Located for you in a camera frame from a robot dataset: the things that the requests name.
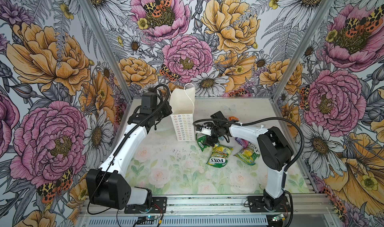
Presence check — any green round-logo snack packet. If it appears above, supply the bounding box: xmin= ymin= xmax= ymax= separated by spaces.
xmin=196 ymin=133 xmax=211 ymax=151

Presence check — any green yellow Fox's candy packet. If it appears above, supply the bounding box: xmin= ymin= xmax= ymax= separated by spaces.
xmin=207 ymin=145 xmax=233 ymax=168

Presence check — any white paper bag with dots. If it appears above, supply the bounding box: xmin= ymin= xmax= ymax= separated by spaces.
xmin=170 ymin=83 xmax=196 ymax=142

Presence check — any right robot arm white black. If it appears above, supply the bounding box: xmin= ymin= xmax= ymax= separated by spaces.
xmin=193 ymin=111 xmax=294 ymax=212

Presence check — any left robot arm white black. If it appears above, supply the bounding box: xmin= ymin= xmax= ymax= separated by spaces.
xmin=86 ymin=92 xmax=172 ymax=212

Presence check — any orange snack packet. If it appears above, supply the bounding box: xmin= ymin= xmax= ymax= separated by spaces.
xmin=228 ymin=116 xmax=239 ymax=122

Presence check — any purple snack packet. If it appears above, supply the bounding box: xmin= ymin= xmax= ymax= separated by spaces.
xmin=235 ymin=137 xmax=249 ymax=148

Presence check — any right green circuit board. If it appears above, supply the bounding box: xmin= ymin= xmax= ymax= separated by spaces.
xmin=271 ymin=214 xmax=286 ymax=222

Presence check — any green circuit board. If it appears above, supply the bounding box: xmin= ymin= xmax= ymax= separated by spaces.
xmin=135 ymin=216 xmax=159 ymax=225
xmin=271 ymin=214 xmax=286 ymax=222

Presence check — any left green circuit board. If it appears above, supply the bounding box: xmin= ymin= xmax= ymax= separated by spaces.
xmin=135 ymin=216 xmax=159 ymax=225

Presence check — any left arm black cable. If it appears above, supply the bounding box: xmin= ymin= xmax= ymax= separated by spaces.
xmin=86 ymin=84 xmax=172 ymax=216

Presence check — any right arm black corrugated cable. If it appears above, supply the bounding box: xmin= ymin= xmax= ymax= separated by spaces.
xmin=192 ymin=117 xmax=305 ymax=172

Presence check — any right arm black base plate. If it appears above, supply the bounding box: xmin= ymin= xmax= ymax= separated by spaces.
xmin=243 ymin=196 xmax=291 ymax=213

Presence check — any white vented cable duct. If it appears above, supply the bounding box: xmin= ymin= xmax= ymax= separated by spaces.
xmin=86 ymin=215 xmax=269 ymax=227

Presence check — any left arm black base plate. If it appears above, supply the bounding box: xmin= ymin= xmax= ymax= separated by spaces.
xmin=124 ymin=196 xmax=168 ymax=215

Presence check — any aluminium mounting rail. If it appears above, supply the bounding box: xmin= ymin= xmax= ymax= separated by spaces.
xmin=78 ymin=193 xmax=334 ymax=216

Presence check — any left aluminium corner post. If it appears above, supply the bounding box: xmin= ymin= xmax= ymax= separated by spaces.
xmin=78 ymin=0 xmax=133 ymax=103

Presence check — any aluminium corner post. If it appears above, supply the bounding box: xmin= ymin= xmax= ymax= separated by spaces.
xmin=272 ymin=0 xmax=335 ymax=102
xmin=78 ymin=0 xmax=133 ymax=103

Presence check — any right aluminium corner post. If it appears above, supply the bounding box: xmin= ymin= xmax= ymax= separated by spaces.
xmin=272 ymin=0 xmax=335 ymax=102

